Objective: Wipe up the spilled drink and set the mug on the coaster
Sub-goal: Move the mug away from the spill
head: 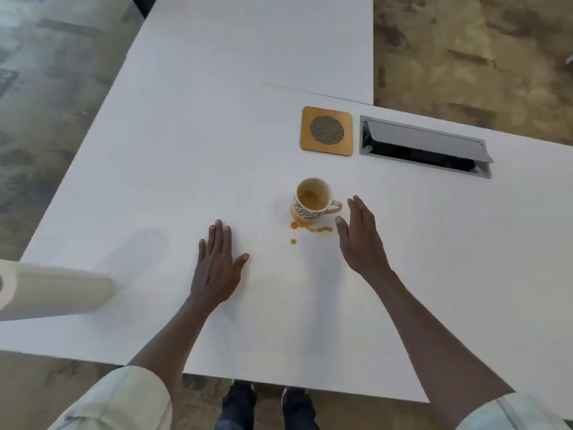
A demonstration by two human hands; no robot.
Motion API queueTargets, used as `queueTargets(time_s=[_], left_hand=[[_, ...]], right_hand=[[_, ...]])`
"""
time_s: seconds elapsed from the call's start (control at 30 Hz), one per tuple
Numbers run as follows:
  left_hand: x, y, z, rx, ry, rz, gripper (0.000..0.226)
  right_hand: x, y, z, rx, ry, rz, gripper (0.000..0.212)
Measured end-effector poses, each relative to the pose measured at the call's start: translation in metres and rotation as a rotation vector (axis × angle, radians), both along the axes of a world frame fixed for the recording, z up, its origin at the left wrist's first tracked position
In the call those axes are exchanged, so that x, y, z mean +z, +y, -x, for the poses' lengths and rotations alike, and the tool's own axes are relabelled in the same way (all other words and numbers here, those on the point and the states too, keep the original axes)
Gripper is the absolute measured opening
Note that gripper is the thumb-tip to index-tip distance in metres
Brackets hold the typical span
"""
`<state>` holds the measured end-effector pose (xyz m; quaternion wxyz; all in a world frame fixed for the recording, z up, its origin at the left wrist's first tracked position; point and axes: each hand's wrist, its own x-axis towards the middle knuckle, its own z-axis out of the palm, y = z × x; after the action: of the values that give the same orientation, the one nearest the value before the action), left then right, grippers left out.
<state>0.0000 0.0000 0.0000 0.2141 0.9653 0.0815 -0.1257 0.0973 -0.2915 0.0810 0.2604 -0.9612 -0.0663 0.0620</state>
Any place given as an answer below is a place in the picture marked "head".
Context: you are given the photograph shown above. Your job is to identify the person's left hand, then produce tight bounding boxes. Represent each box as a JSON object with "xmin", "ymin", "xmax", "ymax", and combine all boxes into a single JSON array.
[{"xmin": 189, "ymin": 219, "xmax": 250, "ymax": 309}]

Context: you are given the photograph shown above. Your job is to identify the person's right hand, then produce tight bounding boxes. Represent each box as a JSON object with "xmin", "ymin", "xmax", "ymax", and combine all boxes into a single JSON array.
[{"xmin": 334, "ymin": 195, "xmax": 397, "ymax": 282}]

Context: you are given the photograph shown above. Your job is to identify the orange coffee spill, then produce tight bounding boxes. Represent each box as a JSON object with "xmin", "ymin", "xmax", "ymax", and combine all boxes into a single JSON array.
[{"xmin": 289, "ymin": 220, "xmax": 334, "ymax": 245}]

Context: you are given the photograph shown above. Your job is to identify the cream coffee mug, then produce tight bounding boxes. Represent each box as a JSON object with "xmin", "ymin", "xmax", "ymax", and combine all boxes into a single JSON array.
[{"xmin": 289, "ymin": 177, "xmax": 343, "ymax": 225}]

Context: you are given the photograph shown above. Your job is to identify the square wooden coaster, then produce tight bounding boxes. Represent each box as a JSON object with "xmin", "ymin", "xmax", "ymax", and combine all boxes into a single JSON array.
[{"xmin": 300, "ymin": 106, "xmax": 353, "ymax": 157}]

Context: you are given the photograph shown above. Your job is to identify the white paper towel roll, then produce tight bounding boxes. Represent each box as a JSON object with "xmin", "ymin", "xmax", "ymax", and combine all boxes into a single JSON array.
[{"xmin": 0, "ymin": 259, "xmax": 118, "ymax": 322}]

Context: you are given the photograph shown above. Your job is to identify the person's right forearm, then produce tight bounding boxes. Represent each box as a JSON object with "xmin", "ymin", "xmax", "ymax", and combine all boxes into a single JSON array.
[{"xmin": 368, "ymin": 271, "xmax": 516, "ymax": 430}]

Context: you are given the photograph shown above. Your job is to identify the person's left forearm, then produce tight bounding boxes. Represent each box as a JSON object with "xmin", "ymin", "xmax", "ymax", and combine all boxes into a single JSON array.
[{"xmin": 127, "ymin": 295, "xmax": 221, "ymax": 395}]

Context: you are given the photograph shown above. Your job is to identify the person's left shirt sleeve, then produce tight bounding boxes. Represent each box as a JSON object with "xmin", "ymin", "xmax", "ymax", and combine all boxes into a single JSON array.
[{"xmin": 47, "ymin": 365, "xmax": 173, "ymax": 430}]

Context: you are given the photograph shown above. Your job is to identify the person's shirt sleeve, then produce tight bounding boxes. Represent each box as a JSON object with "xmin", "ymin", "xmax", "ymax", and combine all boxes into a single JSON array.
[
  {"xmin": 456, "ymin": 391, "xmax": 560, "ymax": 430},
  {"xmin": 47, "ymin": 365, "xmax": 173, "ymax": 430}
]

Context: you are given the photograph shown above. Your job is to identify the person's right shirt sleeve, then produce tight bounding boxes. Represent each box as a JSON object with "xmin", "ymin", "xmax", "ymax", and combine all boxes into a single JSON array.
[{"xmin": 456, "ymin": 391, "xmax": 560, "ymax": 430}]

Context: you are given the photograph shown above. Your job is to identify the large white table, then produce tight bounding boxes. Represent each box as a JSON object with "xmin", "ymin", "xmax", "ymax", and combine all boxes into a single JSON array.
[{"xmin": 0, "ymin": 57, "xmax": 573, "ymax": 419}]

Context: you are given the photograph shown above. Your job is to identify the dark blue jeans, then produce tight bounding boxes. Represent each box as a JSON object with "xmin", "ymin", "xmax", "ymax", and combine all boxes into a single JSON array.
[{"xmin": 214, "ymin": 379, "xmax": 321, "ymax": 430}]

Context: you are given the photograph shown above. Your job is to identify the narrow white table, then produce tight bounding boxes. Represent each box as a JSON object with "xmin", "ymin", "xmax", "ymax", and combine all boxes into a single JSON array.
[{"xmin": 125, "ymin": 0, "xmax": 375, "ymax": 105}]

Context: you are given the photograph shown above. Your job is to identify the open grey cable hatch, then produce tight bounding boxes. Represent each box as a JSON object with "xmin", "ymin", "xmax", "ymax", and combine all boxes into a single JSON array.
[{"xmin": 359, "ymin": 115, "xmax": 495, "ymax": 180}]

